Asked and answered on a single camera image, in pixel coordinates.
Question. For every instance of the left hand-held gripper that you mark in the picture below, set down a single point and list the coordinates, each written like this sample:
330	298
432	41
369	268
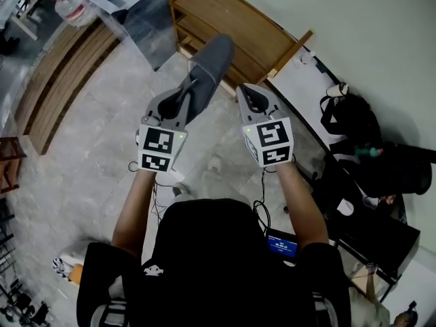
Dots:
160	148

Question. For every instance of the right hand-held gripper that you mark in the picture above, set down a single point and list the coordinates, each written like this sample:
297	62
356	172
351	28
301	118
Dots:
272	141

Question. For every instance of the grey slipper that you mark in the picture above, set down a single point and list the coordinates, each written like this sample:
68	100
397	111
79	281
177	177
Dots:
213	66

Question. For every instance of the person's right forearm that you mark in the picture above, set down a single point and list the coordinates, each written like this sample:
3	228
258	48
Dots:
301	206

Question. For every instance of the person's left forearm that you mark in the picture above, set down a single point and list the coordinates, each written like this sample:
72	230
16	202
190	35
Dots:
136	210

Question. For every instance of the wooden shoe rack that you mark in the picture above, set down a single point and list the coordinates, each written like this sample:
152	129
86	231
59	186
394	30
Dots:
231	22

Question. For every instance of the clear plastic sheet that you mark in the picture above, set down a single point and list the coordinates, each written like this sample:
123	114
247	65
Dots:
146	19

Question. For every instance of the white paper cup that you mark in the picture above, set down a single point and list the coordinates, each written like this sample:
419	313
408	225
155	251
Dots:
338	90

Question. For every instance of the black backpack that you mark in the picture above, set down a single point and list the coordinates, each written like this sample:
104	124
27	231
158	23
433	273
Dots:
354	121

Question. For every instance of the green bottle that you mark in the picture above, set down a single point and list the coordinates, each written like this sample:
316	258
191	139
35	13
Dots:
368	152

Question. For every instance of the black tablet with lit screen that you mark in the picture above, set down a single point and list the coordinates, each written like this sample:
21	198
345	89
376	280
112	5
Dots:
282	245

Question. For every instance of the person's white shoe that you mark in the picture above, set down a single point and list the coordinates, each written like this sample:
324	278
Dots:
180	191

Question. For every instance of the wooden slatted bench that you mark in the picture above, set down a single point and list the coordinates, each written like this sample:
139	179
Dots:
64	83

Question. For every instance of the black bag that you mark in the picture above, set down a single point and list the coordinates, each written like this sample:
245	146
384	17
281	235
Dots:
398	172

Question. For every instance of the clear water jug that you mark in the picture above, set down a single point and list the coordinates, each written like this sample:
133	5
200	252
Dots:
73	7

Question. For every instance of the person's black shirt torso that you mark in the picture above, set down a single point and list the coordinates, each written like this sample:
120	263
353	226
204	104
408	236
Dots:
211	271

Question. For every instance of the black box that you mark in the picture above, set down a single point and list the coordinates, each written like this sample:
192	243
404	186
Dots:
378	240

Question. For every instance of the white table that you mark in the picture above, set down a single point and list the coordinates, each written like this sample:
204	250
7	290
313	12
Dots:
27	9

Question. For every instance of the brown wooden stool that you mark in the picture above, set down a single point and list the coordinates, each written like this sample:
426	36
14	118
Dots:
8	163

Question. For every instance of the patterned white slipper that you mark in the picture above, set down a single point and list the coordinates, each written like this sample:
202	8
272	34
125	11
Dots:
63	267

